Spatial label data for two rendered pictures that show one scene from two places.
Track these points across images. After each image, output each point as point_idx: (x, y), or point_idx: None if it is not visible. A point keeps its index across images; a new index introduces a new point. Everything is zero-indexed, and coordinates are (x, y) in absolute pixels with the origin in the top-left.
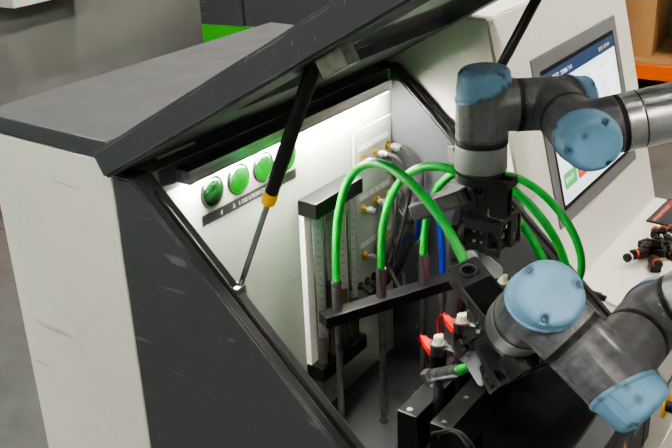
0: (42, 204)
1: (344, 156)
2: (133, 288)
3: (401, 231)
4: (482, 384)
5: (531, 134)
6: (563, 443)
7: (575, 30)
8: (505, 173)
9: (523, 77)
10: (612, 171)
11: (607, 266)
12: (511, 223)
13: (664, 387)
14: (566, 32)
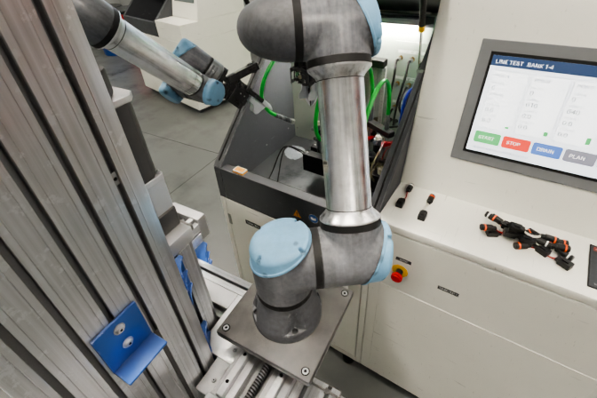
0: None
1: (389, 50)
2: None
3: (396, 100)
4: (250, 109)
5: (452, 84)
6: None
7: (593, 43)
8: None
9: (466, 45)
10: (570, 179)
11: (482, 211)
12: (301, 74)
13: (162, 88)
14: (570, 39)
